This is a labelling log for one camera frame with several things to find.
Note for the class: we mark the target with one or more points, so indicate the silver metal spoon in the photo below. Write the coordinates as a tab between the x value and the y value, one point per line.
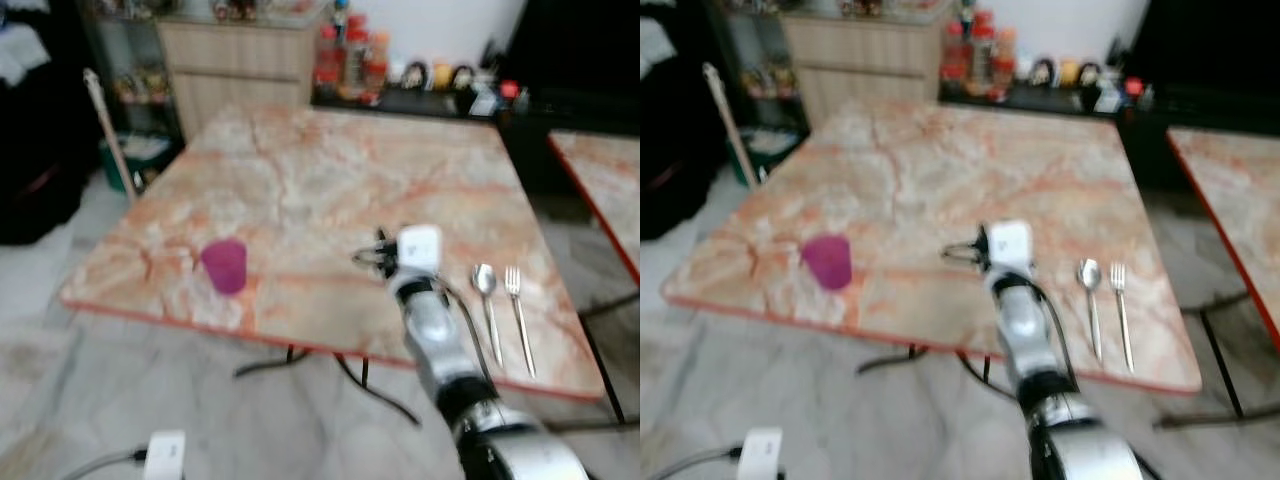
1089	275
485	280

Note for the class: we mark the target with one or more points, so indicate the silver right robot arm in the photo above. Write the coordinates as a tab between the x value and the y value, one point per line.
440	340
1030	340

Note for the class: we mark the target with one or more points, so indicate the silver metal fork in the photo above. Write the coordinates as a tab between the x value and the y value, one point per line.
1118	280
513	283

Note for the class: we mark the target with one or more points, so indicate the purple plastic cup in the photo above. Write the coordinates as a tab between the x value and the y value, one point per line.
828	262
225	265

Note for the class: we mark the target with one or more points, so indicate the low black shelf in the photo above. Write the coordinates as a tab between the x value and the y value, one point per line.
1040	98
420	102

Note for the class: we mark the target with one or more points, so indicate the small yellow jar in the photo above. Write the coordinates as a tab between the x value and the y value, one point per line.
1070	72
442	76

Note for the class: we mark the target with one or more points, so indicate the orange sauce bottle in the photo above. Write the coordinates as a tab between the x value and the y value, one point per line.
378	65
1006	62

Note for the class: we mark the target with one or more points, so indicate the red sauce bottle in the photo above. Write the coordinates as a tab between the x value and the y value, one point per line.
334	65
981	58
356	60
955	62

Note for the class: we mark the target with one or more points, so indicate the small red capped bottle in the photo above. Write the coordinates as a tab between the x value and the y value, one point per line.
511	90
1134	88

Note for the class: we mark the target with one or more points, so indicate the light wooden cabinet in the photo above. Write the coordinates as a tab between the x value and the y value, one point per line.
240	70
860	65

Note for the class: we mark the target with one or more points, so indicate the green plastic bin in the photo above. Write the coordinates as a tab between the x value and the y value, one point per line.
140	160
765	150

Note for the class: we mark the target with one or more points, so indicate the pale wooden broom stick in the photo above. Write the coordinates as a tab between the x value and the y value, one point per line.
105	130
728	120

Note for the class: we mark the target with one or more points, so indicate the glass display shelf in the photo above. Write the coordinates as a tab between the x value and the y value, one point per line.
130	80
760	70

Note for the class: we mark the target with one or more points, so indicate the black television screen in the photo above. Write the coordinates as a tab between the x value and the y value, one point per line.
580	40
1210	40

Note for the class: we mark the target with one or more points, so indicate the large black furniture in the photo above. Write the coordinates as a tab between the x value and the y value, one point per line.
675	170
40	170

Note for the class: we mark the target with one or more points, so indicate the white cloth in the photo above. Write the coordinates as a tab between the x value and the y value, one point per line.
655	50

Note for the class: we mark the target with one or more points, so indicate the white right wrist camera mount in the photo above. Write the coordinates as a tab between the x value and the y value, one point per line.
1011	244
420	248

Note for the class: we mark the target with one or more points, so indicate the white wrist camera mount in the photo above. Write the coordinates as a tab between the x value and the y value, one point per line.
165	455
1011	244
760	452
420	248

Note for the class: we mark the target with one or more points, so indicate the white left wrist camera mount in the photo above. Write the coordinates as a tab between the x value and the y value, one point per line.
760	452
165	455

